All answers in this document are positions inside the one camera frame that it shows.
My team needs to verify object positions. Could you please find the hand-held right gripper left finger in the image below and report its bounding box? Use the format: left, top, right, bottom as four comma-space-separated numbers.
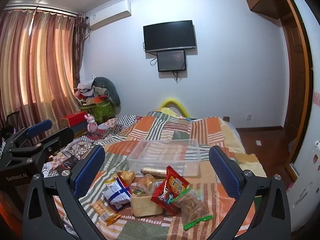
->
22, 144, 118, 240

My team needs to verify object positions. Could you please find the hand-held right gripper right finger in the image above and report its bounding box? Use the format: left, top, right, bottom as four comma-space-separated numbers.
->
209, 145, 292, 240

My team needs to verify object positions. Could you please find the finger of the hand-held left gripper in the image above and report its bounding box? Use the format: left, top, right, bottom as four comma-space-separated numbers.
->
6, 119, 53, 148
9, 127, 75, 159

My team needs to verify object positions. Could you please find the gold cracker packet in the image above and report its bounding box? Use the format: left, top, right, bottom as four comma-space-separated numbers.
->
89, 201, 122, 227

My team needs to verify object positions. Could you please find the clear packet of round cookies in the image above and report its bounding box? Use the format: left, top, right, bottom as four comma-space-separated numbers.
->
135, 173, 157, 195

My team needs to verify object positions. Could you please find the large clear plastic bag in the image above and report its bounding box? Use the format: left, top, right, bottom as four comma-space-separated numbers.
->
126, 139, 202, 178

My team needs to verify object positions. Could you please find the clear packet of fried snacks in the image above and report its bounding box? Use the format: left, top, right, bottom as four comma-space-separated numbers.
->
110, 170, 137, 184

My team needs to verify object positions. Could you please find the red box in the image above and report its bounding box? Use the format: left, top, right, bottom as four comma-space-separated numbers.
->
61, 112, 88, 128

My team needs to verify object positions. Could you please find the pale yellow bedsheet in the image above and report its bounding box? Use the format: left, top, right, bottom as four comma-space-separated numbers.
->
219, 116, 267, 178

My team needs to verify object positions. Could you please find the black office chair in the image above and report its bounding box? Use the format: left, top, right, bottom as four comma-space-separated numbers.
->
4, 111, 21, 132

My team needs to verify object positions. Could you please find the pink plush toy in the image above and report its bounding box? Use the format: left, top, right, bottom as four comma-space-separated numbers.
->
84, 114, 99, 135

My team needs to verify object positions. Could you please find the blue white snack packet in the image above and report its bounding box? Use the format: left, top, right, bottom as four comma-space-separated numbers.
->
103, 175, 133, 212

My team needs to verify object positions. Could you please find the green edged clear snack packet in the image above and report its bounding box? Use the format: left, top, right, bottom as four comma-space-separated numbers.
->
169, 187, 214, 231

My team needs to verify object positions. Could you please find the checkered floral quilt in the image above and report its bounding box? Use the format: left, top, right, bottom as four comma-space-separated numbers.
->
42, 114, 142, 180

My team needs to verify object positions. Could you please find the green patterned bag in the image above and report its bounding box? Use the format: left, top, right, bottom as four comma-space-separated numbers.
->
85, 100, 116, 125

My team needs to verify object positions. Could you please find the orange cardboard box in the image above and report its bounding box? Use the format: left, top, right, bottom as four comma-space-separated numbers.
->
86, 95, 110, 106

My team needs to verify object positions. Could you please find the pile of clothes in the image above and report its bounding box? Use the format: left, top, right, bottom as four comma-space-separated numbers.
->
74, 80, 97, 100

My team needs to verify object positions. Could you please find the red snack packet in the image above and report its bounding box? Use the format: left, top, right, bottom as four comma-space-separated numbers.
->
150, 165, 191, 216

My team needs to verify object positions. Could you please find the brown sausage stick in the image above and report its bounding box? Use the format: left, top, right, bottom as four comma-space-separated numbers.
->
140, 167, 168, 176

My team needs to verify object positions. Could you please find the pink orange curtain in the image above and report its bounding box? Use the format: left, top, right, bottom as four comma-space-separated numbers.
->
0, 5, 82, 133

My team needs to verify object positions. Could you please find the beige biscuit block packet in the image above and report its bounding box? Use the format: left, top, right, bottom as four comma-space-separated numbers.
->
131, 192, 165, 217

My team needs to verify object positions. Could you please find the orange striped patchwork blanket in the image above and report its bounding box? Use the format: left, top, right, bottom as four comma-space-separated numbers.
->
41, 107, 268, 240

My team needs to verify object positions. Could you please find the yellow cushion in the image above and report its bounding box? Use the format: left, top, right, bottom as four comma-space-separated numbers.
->
159, 98, 192, 118

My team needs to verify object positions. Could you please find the dark patterned curtain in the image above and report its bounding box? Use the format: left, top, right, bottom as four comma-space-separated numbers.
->
73, 12, 88, 83

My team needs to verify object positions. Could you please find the brown wooden door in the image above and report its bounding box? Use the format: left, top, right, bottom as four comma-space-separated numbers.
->
279, 0, 314, 173

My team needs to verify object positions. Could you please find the white air conditioner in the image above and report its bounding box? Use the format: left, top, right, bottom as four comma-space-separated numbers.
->
86, 0, 132, 29

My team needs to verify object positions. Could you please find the small black wall monitor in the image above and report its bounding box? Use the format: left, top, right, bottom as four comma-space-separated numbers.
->
157, 50, 187, 72

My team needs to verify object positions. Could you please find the large black wall television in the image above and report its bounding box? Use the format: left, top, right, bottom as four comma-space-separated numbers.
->
143, 20, 197, 53

